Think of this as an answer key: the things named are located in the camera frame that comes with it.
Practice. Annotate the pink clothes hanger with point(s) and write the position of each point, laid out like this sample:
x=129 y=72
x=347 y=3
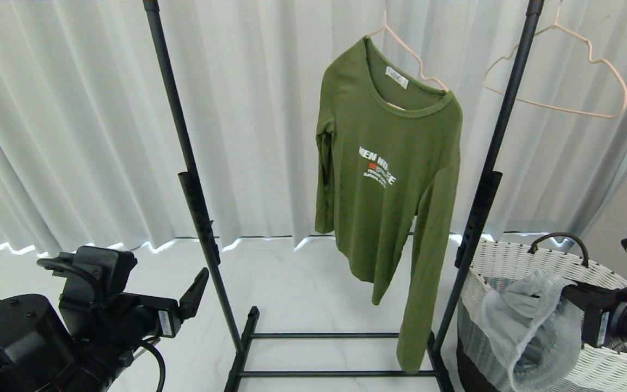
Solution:
x=400 y=40
x=564 y=105

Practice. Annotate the white laundry basket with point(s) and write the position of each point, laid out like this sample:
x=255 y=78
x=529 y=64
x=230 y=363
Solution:
x=509 y=261

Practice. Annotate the black clothes rack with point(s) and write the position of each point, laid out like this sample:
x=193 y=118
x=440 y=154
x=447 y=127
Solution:
x=199 y=207

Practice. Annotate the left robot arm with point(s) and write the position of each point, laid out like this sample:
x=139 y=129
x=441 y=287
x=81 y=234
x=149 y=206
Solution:
x=8 y=348

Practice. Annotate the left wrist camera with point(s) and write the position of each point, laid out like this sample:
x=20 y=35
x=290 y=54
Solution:
x=106 y=267

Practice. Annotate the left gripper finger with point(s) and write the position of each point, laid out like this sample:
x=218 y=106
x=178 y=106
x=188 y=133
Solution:
x=196 y=294

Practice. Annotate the white curtain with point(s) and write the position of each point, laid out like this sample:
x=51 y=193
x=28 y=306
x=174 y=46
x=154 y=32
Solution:
x=74 y=109

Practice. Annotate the green long-sleeved shirt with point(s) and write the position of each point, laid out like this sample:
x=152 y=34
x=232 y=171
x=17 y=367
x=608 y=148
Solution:
x=379 y=218

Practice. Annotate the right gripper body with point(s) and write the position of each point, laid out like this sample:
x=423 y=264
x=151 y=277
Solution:
x=585 y=316

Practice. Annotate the pale grey shorts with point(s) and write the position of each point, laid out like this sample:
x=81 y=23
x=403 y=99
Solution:
x=531 y=321

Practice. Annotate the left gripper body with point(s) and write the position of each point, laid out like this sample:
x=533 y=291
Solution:
x=117 y=348

